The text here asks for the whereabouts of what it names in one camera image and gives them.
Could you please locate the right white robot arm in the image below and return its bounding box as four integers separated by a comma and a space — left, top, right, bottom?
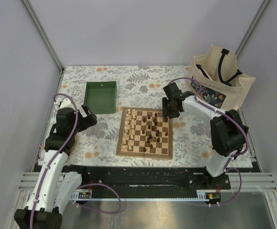
162, 83, 248, 189

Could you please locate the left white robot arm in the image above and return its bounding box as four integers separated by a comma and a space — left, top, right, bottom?
14, 98, 97, 229

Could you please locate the wooden chess board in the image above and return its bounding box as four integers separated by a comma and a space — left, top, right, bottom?
116, 107, 173, 160

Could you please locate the green rectangular tray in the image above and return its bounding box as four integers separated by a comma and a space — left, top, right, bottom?
83, 81, 117, 115

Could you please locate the floral patterned table mat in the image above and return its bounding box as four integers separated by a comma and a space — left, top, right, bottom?
39, 64, 253, 167

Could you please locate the beige floral tote bag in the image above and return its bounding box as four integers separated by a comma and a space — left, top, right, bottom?
187, 45, 256, 110

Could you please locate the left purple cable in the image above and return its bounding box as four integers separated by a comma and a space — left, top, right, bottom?
30, 94, 122, 229

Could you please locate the purple cable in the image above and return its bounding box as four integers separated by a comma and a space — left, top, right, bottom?
30, 94, 122, 229
169, 77, 250, 207

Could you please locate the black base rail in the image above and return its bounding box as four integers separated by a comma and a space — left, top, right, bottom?
58, 165, 231, 200

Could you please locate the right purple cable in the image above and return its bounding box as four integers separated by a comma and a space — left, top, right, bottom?
169, 77, 250, 207

